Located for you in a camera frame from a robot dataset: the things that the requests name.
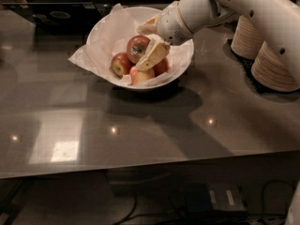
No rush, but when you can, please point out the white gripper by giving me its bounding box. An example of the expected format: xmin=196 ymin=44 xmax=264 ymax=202
xmin=136 ymin=1 xmax=193 ymax=70

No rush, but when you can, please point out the stickered red-green apple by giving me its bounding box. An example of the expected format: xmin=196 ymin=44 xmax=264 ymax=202
xmin=127 ymin=35 xmax=150 ymax=64

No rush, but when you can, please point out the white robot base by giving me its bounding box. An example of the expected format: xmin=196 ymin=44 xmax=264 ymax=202
xmin=284 ymin=182 xmax=300 ymax=225

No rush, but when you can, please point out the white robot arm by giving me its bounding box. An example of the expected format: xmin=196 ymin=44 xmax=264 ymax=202
xmin=137 ymin=0 xmax=300 ymax=82

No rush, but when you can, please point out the red apple back right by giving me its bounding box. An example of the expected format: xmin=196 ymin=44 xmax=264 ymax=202
xmin=154 ymin=58 xmax=169 ymax=76

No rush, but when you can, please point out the red apple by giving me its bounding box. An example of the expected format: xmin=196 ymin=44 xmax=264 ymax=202
xmin=111 ymin=52 xmax=134 ymax=78
xmin=154 ymin=58 xmax=169 ymax=76
xmin=129 ymin=67 xmax=155 ymax=84

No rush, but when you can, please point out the white bowl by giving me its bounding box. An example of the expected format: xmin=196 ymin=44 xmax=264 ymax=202
xmin=86 ymin=6 xmax=195 ymax=91

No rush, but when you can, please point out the red apple front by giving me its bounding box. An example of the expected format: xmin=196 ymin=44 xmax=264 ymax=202
xmin=129 ymin=67 xmax=155 ymax=84

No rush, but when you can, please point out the red apple left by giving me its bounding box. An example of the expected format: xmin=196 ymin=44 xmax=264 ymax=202
xmin=111 ymin=52 xmax=134 ymax=78

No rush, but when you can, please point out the white paper liner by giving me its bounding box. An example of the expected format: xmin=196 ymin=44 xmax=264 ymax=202
xmin=67 ymin=3 xmax=195 ymax=88

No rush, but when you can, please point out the rear paper plate stack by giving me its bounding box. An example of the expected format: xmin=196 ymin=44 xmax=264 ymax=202
xmin=231 ymin=16 xmax=263 ymax=60

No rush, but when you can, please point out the paper plate stack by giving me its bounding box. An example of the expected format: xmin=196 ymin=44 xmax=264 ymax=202
xmin=251 ymin=42 xmax=300 ymax=92
xmin=231 ymin=16 xmax=263 ymax=60

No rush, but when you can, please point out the black laptop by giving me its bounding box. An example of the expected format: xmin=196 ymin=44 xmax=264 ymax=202
xmin=3 ymin=2 xmax=112 ymax=29

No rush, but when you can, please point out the front paper plate stack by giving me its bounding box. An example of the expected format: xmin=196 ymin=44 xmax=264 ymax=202
xmin=251 ymin=42 xmax=300 ymax=92

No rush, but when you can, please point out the black mat under plates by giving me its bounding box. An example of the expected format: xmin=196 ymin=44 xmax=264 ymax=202
xmin=231 ymin=50 xmax=300 ymax=103

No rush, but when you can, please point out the black box under table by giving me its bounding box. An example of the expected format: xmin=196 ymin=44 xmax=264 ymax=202
xmin=185 ymin=183 xmax=247 ymax=214

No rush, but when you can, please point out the black cable on floor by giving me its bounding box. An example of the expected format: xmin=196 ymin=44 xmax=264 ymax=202
xmin=106 ymin=172 xmax=296 ymax=225

